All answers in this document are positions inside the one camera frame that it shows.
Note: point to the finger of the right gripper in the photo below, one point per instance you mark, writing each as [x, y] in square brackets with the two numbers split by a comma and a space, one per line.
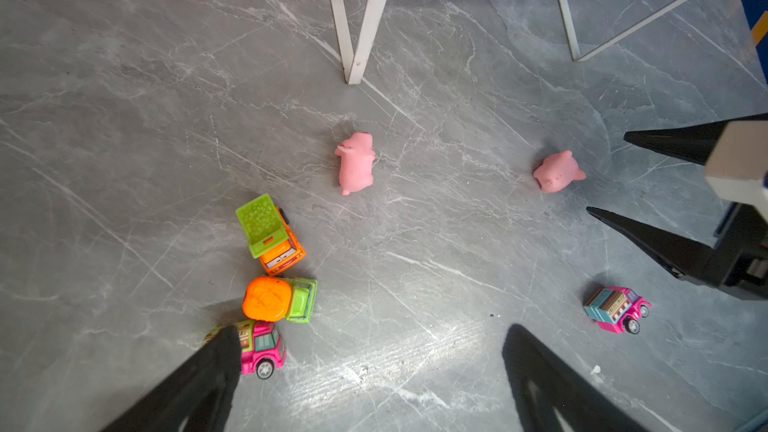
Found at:
[692, 144]
[681, 257]

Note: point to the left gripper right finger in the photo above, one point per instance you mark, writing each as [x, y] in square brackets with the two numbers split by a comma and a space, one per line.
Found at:
[549, 393]

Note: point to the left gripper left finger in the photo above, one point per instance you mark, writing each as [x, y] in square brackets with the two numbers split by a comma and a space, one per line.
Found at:
[197, 396]

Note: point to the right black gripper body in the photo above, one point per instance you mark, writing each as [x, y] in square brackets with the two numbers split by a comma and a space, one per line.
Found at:
[738, 263]

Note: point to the pink pig toy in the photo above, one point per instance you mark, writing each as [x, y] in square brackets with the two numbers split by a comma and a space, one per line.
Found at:
[558, 171]
[357, 158]

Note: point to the green orange dump truck toy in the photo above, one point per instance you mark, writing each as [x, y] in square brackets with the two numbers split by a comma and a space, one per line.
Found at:
[269, 236]

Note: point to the pink toy truck left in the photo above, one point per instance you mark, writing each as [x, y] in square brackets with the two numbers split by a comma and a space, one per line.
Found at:
[263, 348]

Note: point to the pink toy truck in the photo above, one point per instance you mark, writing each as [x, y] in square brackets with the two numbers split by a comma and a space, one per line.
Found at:
[263, 348]
[617, 309]

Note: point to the pink toy truck right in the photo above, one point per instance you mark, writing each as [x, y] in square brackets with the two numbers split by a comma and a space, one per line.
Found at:
[617, 309]

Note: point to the orange green mixer truck toy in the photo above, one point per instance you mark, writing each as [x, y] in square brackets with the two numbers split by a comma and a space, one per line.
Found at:
[271, 299]

